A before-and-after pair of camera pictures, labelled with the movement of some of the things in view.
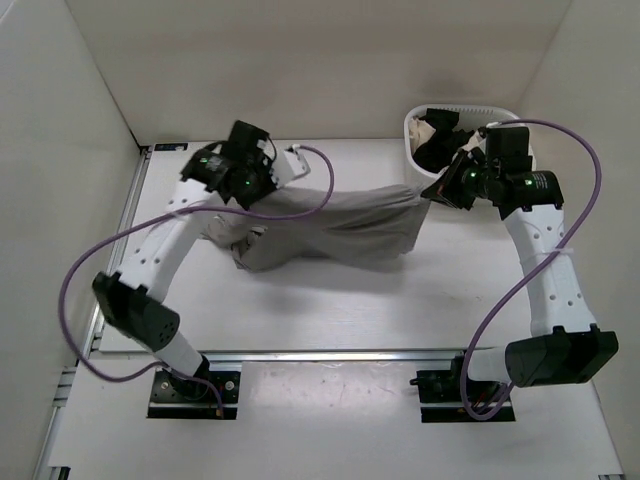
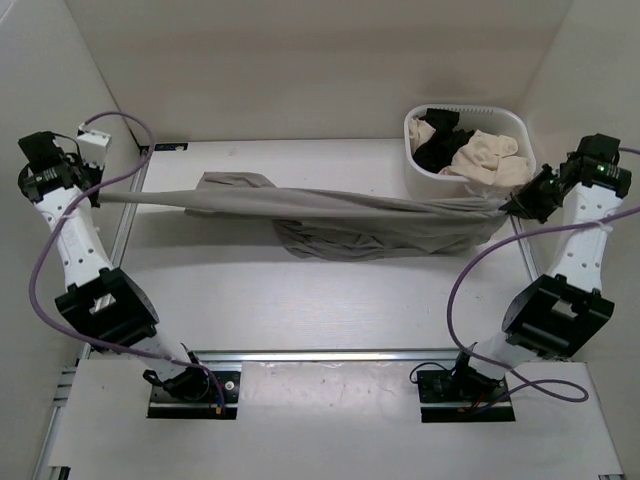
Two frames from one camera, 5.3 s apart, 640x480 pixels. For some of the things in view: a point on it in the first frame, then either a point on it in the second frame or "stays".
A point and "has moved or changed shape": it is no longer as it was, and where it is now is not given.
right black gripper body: x=467 y=181 to x=539 y=198
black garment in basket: x=437 y=153 stays
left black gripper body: x=259 y=184 to x=92 y=175
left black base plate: x=177 y=398 stays
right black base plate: x=440 y=396 stays
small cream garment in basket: x=419 y=131 stays
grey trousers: x=304 y=225 has moved or changed shape
